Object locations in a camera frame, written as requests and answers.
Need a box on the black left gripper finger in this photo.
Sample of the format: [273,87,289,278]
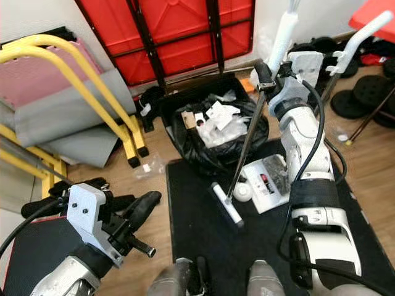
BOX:
[130,191,161,220]

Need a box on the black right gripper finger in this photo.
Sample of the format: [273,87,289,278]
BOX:
[255,60,277,94]

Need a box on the white handled broom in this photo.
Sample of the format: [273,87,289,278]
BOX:
[209,0,302,230]

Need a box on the black floor mat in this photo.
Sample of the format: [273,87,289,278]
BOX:
[165,139,395,296]

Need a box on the clear plastic wrapper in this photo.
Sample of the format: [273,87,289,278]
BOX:
[135,154,168,183]

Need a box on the large white paper tag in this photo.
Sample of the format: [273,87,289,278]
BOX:
[205,102,241,130]

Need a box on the grey left robot leg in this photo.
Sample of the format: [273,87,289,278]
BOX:
[147,258,207,296]

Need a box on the clear crumpled plastic wrap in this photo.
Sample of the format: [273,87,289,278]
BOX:
[201,117,251,149]

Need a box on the brown paper tag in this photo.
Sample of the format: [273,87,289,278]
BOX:
[188,111,203,128]

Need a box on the black weight plate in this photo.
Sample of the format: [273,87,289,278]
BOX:
[373,106,395,130]
[354,74,395,109]

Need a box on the small black red-trimmed bench pad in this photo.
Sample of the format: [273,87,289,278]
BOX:
[0,216,87,296]

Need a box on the black bag with white tag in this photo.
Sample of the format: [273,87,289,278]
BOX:
[137,85,164,133]

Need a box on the red table top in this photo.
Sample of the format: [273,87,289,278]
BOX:
[349,0,395,44]

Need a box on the silver clothes rack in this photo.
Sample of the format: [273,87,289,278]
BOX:
[0,137,75,186]

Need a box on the grey folded mat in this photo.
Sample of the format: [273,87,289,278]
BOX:
[0,68,138,167]

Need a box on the pink foam mat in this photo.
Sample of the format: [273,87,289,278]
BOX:
[0,42,93,115]

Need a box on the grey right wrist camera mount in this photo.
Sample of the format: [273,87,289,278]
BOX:
[268,51,326,122]

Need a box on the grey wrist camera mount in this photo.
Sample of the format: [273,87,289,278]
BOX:
[67,183,124,267]
[268,51,326,122]

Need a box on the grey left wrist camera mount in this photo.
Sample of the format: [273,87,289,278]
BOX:
[67,183,124,267]

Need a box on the black bench frame with rollers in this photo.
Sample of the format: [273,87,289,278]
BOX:
[20,178,130,220]

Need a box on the yellow tubular exercise frame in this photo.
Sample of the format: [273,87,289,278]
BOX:
[0,34,149,198]

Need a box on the red folding table dark frame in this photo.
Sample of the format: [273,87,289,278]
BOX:
[74,0,256,87]

